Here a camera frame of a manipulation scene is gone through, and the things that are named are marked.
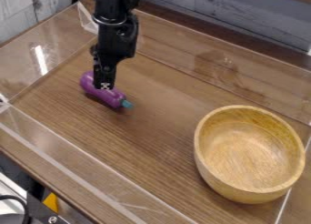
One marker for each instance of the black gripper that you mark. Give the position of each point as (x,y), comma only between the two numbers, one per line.
(115,46)

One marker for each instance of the purple toy eggplant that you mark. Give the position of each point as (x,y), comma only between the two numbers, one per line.
(112,97)

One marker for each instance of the brown wooden bowl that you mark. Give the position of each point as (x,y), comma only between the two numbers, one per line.
(249,153)

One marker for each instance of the yellow triangular part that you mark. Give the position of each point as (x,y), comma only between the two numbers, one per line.
(51,202)

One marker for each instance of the clear acrylic corner bracket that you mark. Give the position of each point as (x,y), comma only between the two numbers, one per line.
(86,19)

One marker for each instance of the clear acrylic tray wall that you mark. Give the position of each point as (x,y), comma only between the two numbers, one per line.
(122,164)

